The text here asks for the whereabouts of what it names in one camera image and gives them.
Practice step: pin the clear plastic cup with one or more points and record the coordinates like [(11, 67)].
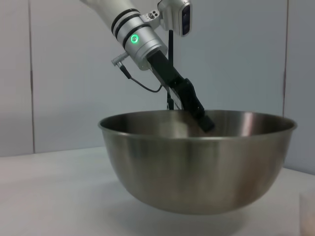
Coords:
[(308, 216)]

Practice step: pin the stainless steel mixing bowl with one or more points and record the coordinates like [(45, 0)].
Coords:
[(197, 172)]

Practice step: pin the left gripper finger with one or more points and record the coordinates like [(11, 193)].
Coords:
[(190, 98)]

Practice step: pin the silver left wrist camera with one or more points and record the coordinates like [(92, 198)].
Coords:
[(172, 14)]

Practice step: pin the silver white left arm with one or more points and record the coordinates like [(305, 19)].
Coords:
[(137, 41)]

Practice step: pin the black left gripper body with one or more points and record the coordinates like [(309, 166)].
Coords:
[(162, 67)]

